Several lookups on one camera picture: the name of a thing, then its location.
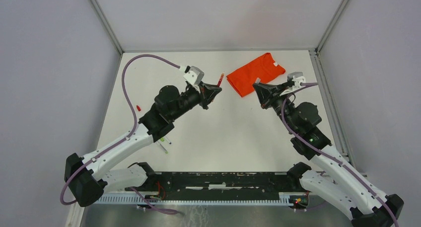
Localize thin green-tip pen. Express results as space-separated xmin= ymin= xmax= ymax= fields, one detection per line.
xmin=157 ymin=142 xmax=168 ymax=154

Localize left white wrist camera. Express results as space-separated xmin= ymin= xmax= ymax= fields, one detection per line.
xmin=183 ymin=66 xmax=205 ymax=85

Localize folded orange cloth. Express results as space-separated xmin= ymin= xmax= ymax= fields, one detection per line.
xmin=226 ymin=53 xmax=286 ymax=97

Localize red orange pen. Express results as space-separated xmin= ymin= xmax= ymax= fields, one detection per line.
xmin=211 ymin=73 xmax=224 ymax=102

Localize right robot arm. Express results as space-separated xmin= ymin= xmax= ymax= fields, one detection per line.
xmin=253 ymin=81 xmax=404 ymax=227

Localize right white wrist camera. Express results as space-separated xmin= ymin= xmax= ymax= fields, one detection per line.
xmin=281 ymin=72 xmax=306 ymax=96

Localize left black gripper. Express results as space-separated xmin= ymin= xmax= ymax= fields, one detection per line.
xmin=169 ymin=80 xmax=222 ymax=121

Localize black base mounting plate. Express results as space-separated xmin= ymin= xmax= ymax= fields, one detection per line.
xmin=136 ymin=172 xmax=307 ymax=201

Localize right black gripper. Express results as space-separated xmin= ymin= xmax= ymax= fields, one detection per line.
xmin=254 ymin=81 xmax=297 ymax=133

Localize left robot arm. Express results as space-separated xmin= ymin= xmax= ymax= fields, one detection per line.
xmin=64 ymin=82 xmax=222 ymax=207

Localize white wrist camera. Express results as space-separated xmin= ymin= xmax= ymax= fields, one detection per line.
xmin=281 ymin=72 xmax=306 ymax=96
xmin=183 ymin=66 xmax=205 ymax=85

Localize white slotted cable duct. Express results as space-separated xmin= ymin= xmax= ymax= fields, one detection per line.
xmin=94 ymin=193 xmax=296 ymax=207

